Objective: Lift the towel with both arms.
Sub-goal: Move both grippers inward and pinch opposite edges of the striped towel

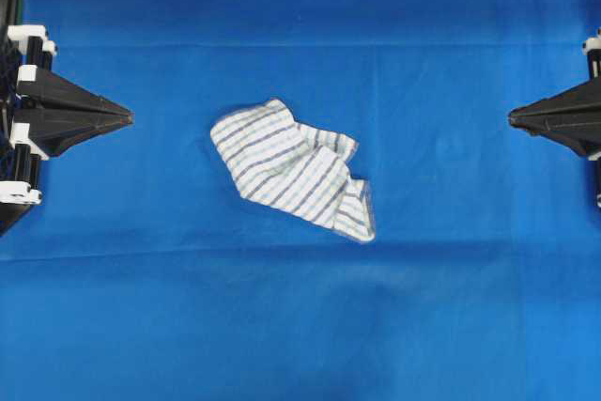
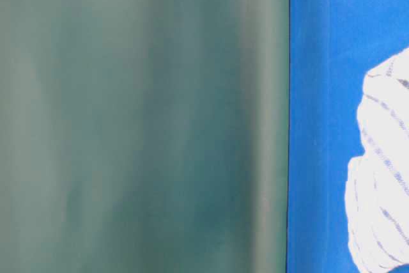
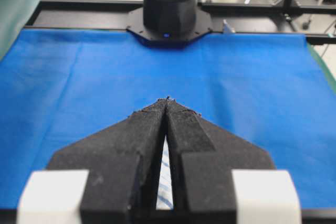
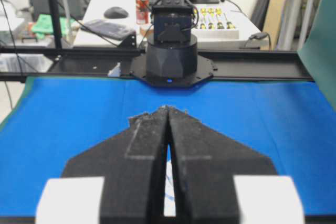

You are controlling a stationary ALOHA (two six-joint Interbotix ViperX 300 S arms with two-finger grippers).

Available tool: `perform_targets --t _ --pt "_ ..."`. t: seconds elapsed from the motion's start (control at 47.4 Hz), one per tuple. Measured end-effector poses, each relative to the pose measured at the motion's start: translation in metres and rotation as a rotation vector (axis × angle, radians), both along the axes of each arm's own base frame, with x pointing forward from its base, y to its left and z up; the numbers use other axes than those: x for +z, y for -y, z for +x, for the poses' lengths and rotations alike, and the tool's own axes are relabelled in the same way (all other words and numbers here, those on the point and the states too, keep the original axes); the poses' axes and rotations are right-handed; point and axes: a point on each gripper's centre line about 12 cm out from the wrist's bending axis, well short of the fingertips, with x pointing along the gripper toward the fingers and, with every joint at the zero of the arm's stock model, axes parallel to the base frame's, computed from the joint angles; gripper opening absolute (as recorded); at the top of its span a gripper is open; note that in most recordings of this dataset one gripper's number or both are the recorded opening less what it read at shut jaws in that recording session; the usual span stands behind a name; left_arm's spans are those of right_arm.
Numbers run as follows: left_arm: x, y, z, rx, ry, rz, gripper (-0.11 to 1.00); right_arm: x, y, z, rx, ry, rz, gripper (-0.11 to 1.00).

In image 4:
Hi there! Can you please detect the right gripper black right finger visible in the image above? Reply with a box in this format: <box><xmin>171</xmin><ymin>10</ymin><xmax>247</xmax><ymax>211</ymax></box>
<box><xmin>166</xmin><ymin>105</ymin><xmax>307</xmax><ymax>224</ymax></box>

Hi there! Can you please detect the blue table cloth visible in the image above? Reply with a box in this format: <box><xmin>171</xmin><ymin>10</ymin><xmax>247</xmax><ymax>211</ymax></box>
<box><xmin>1</xmin><ymin>77</ymin><xmax>335</xmax><ymax>217</ymax></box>

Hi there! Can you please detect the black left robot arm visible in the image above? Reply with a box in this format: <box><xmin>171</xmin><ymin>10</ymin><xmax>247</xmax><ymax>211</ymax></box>
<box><xmin>130</xmin><ymin>0</ymin><xmax>215</xmax><ymax>88</ymax></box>

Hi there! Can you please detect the black keyboard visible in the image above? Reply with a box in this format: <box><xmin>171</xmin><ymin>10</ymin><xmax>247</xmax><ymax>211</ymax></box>
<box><xmin>81</xmin><ymin>19</ymin><xmax>136</xmax><ymax>41</ymax></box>

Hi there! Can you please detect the black aluminium frame rail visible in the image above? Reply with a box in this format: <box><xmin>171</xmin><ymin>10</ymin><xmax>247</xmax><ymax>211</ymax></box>
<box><xmin>1</xmin><ymin>46</ymin><xmax>313</xmax><ymax>88</ymax></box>

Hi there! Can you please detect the green cloth on desk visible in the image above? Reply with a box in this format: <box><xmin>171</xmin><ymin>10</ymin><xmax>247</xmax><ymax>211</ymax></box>
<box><xmin>31</xmin><ymin>14</ymin><xmax>69</xmax><ymax>39</ymax></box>

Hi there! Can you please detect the black computer mouse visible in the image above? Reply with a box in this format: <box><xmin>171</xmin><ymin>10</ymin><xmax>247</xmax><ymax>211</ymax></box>
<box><xmin>104</xmin><ymin>6</ymin><xmax>129</xmax><ymax>19</ymax></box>

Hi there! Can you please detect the black vertical frame post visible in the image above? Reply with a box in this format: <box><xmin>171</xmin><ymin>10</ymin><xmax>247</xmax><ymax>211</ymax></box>
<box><xmin>48</xmin><ymin>0</ymin><xmax>62</xmax><ymax>49</ymax></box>

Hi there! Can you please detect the white screwdriver set tray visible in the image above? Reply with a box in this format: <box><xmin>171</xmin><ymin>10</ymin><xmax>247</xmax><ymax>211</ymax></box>
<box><xmin>192</xmin><ymin>4</ymin><xmax>239</xmax><ymax>39</ymax></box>

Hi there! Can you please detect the dark green backdrop board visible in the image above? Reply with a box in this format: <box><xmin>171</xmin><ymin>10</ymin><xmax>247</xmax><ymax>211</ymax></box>
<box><xmin>298</xmin><ymin>0</ymin><xmax>335</xmax><ymax>109</ymax></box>

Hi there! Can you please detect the red drink can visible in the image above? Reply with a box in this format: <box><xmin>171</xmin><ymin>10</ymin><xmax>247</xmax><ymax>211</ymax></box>
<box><xmin>135</xmin><ymin>0</ymin><xmax>150</xmax><ymax>25</ymax></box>

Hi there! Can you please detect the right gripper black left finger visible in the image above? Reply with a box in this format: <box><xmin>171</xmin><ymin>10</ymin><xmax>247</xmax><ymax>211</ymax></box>
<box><xmin>35</xmin><ymin>106</ymin><xmax>169</xmax><ymax>224</ymax></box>

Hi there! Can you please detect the white desk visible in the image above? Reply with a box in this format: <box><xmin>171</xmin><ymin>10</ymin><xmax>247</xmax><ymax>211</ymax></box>
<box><xmin>75</xmin><ymin>0</ymin><xmax>269</xmax><ymax>50</ymax></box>

